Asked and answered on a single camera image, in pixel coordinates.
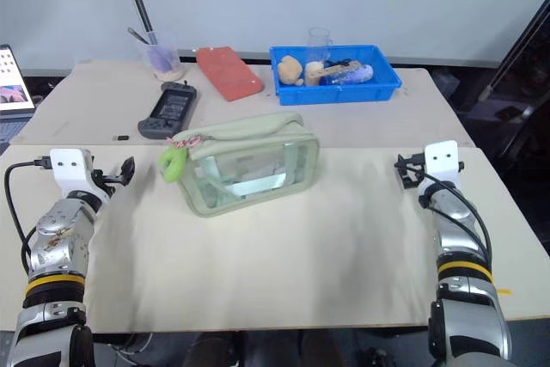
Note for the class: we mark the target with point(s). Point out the blue plastic bin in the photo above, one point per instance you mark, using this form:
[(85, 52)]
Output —
[(339, 92)]

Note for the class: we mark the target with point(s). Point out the small black clip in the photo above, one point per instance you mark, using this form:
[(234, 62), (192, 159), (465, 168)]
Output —
[(122, 138)]

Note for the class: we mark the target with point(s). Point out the bright green zipper charm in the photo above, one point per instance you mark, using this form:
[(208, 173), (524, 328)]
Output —
[(172, 165)]

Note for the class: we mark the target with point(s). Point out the green clear toiletry pouch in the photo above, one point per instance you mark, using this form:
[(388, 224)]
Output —
[(258, 169)]

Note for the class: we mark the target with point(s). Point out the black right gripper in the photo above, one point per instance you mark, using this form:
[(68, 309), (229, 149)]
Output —
[(416, 173)]

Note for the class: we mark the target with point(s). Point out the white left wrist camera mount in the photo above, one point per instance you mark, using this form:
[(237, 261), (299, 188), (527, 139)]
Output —
[(69, 171)]

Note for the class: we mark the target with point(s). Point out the black handheld controller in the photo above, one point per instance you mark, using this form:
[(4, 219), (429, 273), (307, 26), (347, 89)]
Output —
[(169, 109)]

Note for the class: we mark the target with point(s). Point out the beige sponge lump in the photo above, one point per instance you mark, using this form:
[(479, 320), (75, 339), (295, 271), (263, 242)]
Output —
[(289, 69)]

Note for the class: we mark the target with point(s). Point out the clear plastic cup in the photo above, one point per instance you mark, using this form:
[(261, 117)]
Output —
[(319, 44)]

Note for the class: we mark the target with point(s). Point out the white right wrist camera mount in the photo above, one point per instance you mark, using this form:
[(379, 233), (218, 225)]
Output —
[(442, 165)]

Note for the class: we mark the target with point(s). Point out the open laptop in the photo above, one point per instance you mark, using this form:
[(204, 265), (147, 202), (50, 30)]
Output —
[(13, 83)]

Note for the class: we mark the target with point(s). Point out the red sponge block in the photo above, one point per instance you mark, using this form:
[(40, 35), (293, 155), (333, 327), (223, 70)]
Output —
[(230, 72)]

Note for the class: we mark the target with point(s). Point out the clear measuring cup purple content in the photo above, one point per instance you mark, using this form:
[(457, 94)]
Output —
[(161, 59)]

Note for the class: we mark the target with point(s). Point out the wooden stick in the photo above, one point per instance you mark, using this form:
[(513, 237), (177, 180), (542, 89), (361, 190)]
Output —
[(341, 69)]

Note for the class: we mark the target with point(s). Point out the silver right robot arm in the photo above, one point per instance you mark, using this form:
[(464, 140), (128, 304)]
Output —
[(455, 229)]

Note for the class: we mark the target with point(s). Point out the yellow tape strip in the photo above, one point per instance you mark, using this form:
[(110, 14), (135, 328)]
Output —
[(505, 291)]

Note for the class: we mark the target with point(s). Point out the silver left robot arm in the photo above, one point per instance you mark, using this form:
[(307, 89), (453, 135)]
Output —
[(56, 234)]

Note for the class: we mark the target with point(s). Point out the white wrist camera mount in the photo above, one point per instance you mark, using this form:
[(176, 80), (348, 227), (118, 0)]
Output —
[(69, 171), (442, 165)]

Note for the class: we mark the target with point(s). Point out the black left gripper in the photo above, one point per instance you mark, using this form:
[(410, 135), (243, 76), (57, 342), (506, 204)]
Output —
[(106, 178)]

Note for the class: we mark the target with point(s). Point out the black metal stand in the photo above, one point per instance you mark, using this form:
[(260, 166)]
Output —
[(517, 47)]

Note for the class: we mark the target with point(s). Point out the dark rounded shape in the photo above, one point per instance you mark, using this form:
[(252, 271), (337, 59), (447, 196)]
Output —
[(215, 350)]

